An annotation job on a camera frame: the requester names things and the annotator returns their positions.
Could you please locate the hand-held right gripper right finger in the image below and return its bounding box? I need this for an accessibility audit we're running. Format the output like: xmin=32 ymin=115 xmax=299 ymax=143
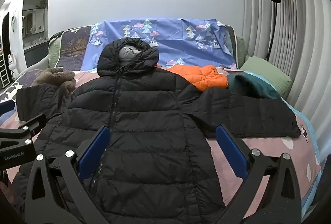
xmin=215 ymin=124 xmax=302 ymax=224

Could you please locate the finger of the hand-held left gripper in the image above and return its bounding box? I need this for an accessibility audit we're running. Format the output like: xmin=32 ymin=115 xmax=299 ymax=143
xmin=18 ymin=113 xmax=47 ymax=137
xmin=0 ymin=99 xmax=15 ymax=119

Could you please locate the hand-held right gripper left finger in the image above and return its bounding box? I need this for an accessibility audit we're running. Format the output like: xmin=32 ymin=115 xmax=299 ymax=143
xmin=26 ymin=126 xmax=111 ymax=224

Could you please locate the black hooded puffer jacket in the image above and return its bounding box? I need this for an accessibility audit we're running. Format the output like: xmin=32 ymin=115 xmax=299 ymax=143
xmin=16 ymin=38 xmax=302 ymax=224

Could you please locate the pink polka dot blanket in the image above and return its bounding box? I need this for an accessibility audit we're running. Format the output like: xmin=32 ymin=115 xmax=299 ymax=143
xmin=0 ymin=66 xmax=322 ymax=224

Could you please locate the white ladder shelf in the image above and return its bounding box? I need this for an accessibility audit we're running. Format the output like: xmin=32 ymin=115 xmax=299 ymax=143
xmin=0 ymin=51 xmax=9 ymax=89

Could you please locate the white cat figurine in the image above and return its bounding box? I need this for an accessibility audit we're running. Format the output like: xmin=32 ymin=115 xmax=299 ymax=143
xmin=8 ymin=53 xmax=18 ymax=80

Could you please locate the brown fleece garment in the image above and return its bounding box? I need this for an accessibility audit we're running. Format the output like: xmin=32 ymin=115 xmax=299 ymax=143
xmin=31 ymin=67 xmax=77 ymax=96

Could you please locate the dark green folded garment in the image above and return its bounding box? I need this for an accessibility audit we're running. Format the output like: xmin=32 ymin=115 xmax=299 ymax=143
xmin=227 ymin=73 xmax=282 ymax=100

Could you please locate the orange puffer jacket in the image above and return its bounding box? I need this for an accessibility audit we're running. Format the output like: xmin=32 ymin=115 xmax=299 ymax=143
xmin=168 ymin=64 xmax=229 ymax=91

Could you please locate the light blue sheet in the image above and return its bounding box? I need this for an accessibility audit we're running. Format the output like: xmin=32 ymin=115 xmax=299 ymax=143
xmin=282 ymin=97 xmax=322 ymax=155

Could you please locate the green pillow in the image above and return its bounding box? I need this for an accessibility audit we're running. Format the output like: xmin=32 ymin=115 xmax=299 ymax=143
xmin=239 ymin=56 xmax=293 ymax=96

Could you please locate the dark printed blanket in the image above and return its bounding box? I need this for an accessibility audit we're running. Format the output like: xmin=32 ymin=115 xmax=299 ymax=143
xmin=55 ymin=26 xmax=92 ymax=72

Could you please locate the blue tree-print sheet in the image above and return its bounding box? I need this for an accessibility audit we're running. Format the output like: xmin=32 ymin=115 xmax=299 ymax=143
xmin=81 ymin=18 xmax=238 ymax=72

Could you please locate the grey pleated curtain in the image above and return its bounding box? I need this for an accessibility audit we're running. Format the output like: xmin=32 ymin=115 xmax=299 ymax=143
xmin=242 ymin=0 xmax=331 ymax=131

